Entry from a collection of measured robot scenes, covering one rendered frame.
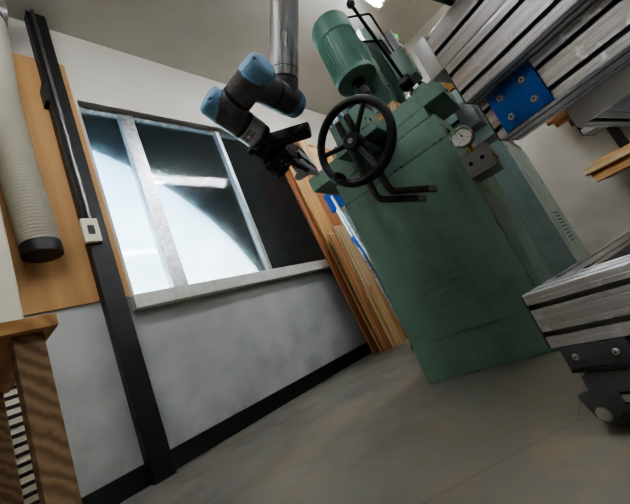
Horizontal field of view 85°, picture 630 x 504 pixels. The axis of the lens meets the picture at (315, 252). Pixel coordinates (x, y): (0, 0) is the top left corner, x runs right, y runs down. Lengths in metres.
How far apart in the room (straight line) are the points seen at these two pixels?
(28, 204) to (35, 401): 1.29
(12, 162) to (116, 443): 1.33
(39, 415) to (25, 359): 0.10
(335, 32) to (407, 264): 1.00
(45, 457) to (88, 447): 1.10
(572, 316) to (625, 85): 0.41
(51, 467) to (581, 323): 0.85
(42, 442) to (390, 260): 1.03
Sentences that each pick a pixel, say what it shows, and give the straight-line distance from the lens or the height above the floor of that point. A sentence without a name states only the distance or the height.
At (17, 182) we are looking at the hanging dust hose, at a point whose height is 1.41.
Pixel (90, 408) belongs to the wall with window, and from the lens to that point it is 1.89.
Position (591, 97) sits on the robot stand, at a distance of 0.85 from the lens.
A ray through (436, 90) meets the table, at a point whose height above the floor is 0.86.
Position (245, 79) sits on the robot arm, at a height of 0.88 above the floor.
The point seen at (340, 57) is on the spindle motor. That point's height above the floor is 1.28.
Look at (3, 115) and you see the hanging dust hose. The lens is 2.25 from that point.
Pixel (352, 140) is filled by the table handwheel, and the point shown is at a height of 0.80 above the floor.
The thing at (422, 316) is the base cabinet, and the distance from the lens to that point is 1.26.
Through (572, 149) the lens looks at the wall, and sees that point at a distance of 3.61.
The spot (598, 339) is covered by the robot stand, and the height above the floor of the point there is 0.14.
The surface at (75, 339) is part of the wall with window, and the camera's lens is 1.93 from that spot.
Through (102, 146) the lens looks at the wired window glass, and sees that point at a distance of 2.61.
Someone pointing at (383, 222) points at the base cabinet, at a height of 0.57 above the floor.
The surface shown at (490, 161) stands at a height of 0.56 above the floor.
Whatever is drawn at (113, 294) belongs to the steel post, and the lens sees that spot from 1.94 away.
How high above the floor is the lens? 0.30
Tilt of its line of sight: 13 degrees up
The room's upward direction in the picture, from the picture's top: 23 degrees counter-clockwise
